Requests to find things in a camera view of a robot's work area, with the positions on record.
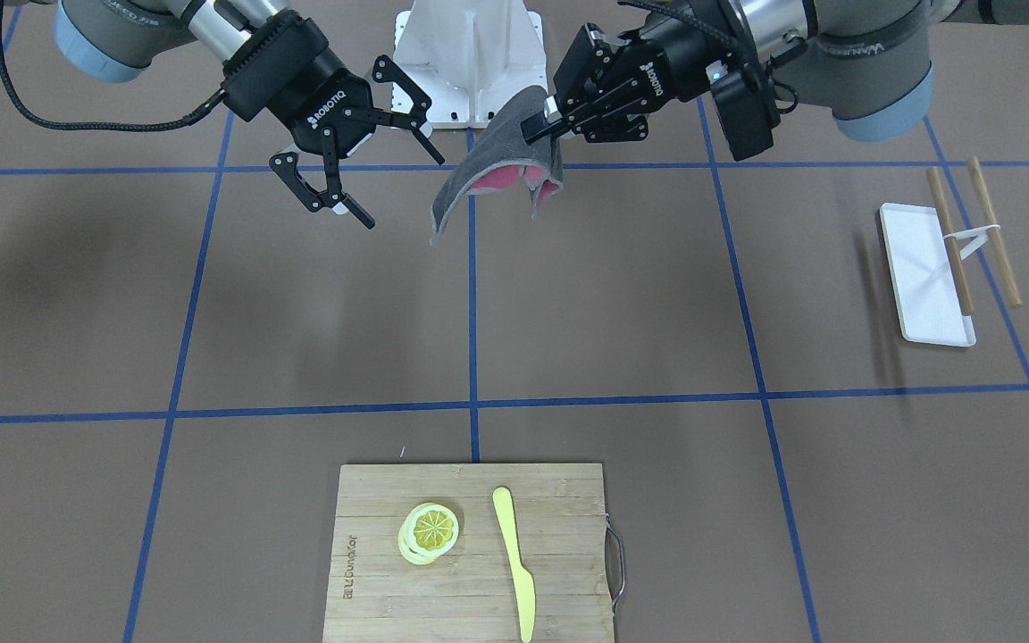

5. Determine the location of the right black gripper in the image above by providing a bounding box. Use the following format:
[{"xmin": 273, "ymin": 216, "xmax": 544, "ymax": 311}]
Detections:
[{"xmin": 222, "ymin": 14, "xmax": 446, "ymax": 230}]

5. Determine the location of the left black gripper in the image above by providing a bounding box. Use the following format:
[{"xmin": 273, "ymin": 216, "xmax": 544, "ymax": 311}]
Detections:
[{"xmin": 520, "ymin": 4, "xmax": 748, "ymax": 144}]

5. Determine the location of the grey pink towel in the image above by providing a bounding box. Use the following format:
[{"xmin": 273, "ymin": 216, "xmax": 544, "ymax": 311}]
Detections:
[{"xmin": 430, "ymin": 86, "xmax": 564, "ymax": 240}]

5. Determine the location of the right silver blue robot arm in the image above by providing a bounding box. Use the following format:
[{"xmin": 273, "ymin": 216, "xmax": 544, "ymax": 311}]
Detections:
[{"xmin": 54, "ymin": 1, "xmax": 443, "ymax": 228}]

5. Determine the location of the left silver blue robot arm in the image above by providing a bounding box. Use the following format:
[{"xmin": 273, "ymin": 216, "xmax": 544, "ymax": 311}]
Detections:
[{"xmin": 520, "ymin": 1, "xmax": 954, "ymax": 162}]

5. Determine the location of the wooden towel rack rod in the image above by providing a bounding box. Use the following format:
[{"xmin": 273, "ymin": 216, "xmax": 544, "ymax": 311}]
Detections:
[{"xmin": 926, "ymin": 167, "xmax": 975, "ymax": 316}]

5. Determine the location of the yellow lemon slice toy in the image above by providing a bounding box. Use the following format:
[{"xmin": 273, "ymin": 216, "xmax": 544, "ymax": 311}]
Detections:
[{"xmin": 397, "ymin": 502, "xmax": 460, "ymax": 565}]

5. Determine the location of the white rectangular tray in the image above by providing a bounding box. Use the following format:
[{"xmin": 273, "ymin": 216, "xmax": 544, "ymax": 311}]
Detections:
[{"xmin": 879, "ymin": 203, "xmax": 975, "ymax": 347}]

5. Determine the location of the yellow plastic knife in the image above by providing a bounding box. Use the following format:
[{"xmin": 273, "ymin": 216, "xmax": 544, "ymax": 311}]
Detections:
[{"xmin": 491, "ymin": 486, "xmax": 538, "ymax": 642}]

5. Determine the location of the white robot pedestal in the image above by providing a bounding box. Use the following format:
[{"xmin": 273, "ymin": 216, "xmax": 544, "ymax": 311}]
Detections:
[{"xmin": 391, "ymin": 1, "xmax": 548, "ymax": 129}]

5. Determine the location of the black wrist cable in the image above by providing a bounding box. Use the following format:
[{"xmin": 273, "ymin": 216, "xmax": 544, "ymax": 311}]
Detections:
[{"xmin": 0, "ymin": 0, "xmax": 233, "ymax": 133}]

